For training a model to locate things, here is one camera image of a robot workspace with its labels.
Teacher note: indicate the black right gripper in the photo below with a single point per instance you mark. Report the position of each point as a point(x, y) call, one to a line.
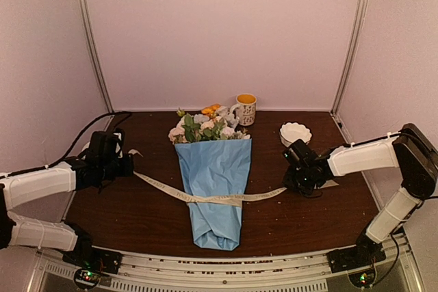
point(288, 181)

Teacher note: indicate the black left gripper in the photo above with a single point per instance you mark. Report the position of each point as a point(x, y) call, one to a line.
point(127, 170)

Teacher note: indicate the cream printed ribbon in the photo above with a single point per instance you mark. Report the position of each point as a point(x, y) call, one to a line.
point(205, 198)

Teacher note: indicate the blue wrapping paper sheet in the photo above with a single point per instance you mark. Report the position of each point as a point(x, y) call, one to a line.
point(216, 226)

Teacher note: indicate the white flower stem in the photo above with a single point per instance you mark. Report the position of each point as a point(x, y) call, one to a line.
point(219, 130)

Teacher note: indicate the orange flower stem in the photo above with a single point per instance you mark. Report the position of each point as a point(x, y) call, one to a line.
point(210, 111)

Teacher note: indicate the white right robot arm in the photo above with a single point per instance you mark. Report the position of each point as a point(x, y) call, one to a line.
point(400, 167)

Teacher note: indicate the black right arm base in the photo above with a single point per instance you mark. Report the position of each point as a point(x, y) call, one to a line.
point(364, 253)

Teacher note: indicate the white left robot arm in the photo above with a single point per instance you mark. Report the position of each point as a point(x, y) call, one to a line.
point(72, 174)

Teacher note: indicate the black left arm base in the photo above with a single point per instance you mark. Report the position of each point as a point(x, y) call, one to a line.
point(85, 255)

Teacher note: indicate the white scalloped bowl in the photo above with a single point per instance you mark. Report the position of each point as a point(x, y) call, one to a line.
point(290, 132)

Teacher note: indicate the white mug yellow inside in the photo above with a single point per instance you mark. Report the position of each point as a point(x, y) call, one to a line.
point(245, 109)

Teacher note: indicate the left circuit board with LEDs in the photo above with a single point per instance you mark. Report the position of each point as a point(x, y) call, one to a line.
point(86, 279)

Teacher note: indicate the circuit board with leds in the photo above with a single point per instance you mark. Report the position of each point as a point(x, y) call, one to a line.
point(362, 279)
point(86, 279)

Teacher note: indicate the right circuit board with LEDs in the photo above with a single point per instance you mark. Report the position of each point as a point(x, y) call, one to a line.
point(362, 279)

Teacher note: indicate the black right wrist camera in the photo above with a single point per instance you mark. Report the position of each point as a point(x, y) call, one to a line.
point(299, 155)

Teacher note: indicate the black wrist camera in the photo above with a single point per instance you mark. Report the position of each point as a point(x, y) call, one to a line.
point(105, 146)
point(299, 155)

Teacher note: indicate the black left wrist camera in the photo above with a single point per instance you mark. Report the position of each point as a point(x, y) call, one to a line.
point(105, 146)

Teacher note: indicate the aluminium front rail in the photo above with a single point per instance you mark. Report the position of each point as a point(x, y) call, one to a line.
point(309, 271)

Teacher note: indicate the left aluminium frame post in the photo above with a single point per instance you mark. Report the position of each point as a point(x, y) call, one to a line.
point(93, 53)

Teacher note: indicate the aluminium frame post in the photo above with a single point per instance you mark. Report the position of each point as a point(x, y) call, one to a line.
point(93, 53)
point(353, 44)

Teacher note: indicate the right aluminium frame post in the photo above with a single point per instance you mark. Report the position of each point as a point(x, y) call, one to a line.
point(353, 44)

